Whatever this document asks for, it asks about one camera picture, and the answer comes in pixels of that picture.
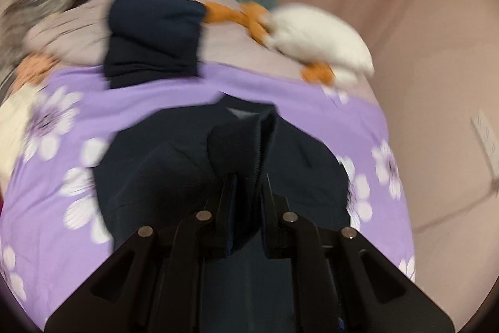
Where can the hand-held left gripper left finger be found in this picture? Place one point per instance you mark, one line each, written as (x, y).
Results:
(232, 196)

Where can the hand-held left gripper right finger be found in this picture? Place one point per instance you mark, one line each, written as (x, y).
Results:
(266, 200)

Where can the dark teal garment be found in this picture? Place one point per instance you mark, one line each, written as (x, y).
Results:
(163, 177)

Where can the purple floral bedsheet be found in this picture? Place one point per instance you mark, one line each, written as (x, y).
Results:
(156, 95)

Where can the beige quilt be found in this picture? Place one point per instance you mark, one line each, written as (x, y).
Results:
(234, 44)

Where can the white plush garment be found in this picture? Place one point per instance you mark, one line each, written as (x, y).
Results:
(315, 36)

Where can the folded navy clothing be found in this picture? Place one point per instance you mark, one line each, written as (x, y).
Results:
(152, 36)

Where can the orange garment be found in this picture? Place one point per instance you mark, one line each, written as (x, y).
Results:
(224, 13)

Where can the cream white cloth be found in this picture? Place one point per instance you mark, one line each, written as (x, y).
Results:
(13, 126)

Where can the peach cloth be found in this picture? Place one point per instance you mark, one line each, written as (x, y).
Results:
(35, 67)

